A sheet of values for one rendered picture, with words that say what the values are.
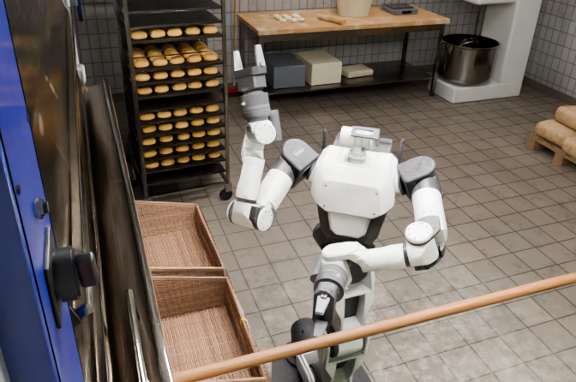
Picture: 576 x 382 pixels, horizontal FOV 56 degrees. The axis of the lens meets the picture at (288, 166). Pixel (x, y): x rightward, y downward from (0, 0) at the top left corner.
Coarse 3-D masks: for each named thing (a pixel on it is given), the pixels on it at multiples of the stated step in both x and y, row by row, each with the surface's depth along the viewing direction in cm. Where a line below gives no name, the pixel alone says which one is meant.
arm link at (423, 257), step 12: (432, 240) 152; (372, 252) 157; (384, 252) 155; (396, 252) 153; (408, 252) 152; (420, 252) 151; (432, 252) 154; (372, 264) 155; (384, 264) 154; (396, 264) 153; (408, 264) 153; (420, 264) 153; (432, 264) 156
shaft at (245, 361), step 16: (512, 288) 153; (528, 288) 153; (544, 288) 154; (448, 304) 146; (464, 304) 146; (480, 304) 147; (384, 320) 139; (400, 320) 140; (416, 320) 141; (336, 336) 134; (352, 336) 135; (368, 336) 137; (256, 352) 129; (272, 352) 129; (288, 352) 130; (304, 352) 131; (192, 368) 124; (208, 368) 124; (224, 368) 125; (240, 368) 126
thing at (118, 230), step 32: (96, 96) 220; (96, 128) 192; (96, 160) 171; (96, 192) 155; (128, 224) 139; (128, 256) 128; (128, 288) 118; (128, 320) 110; (160, 320) 110; (128, 352) 103
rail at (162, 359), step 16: (112, 112) 198; (112, 128) 186; (128, 176) 157; (128, 192) 149; (128, 208) 142; (144, 256) 124; (144, 272) 119; (144, 288) 115; (160, 336) 103; (160, 352) 99; (160, 368) 96
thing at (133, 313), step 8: (128, 296) 107; (128, 304) 106; (128, 312) 104; (136, 312) 108; (136, 320) 102; (136, 328) 100; (136, 336) 98; (136, 344) 96; (136, 352) 95; (136, 360) 94; (136, 368) 92; (144, 368) 92; (144, 376) 91
